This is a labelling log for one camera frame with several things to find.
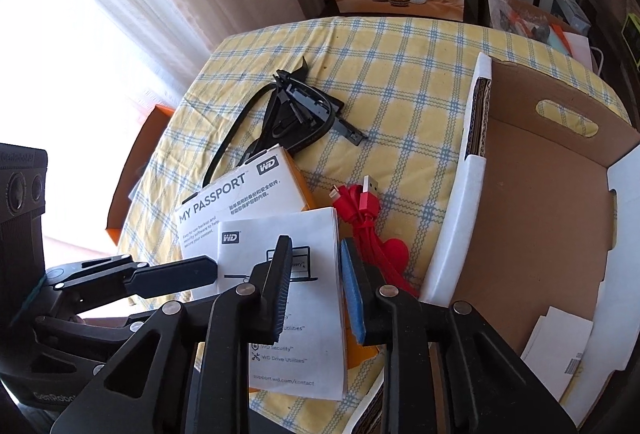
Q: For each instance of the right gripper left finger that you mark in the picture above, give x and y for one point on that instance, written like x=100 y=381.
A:
x=272 y=279

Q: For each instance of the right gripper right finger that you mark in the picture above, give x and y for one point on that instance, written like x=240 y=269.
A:
x=361 y=281

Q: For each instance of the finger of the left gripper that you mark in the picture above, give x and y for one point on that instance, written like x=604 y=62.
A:
x=175 y=277
x=68 y=272

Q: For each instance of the white WD manual booklet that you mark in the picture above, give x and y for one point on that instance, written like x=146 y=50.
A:
x=310 y=358

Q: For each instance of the white orange WD Passport box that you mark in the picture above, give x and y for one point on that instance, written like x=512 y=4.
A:
x=268 y=186

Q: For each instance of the white brown cardboard tray box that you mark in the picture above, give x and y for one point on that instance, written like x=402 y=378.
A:
x=544 y=211

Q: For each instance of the white paper with barcode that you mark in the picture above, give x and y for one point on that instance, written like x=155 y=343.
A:
x=555 y=348

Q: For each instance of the sheer white curtain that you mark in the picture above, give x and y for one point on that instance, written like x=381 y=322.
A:
x=78 y=76

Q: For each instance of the clear plastic bag of items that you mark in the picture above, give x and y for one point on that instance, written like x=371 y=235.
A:
x=520 y=18

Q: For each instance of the grey small box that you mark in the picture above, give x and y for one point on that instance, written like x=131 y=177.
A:
x=570 y=12

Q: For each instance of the green yellow portable device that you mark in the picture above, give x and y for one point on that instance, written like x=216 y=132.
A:
x=631 y=37

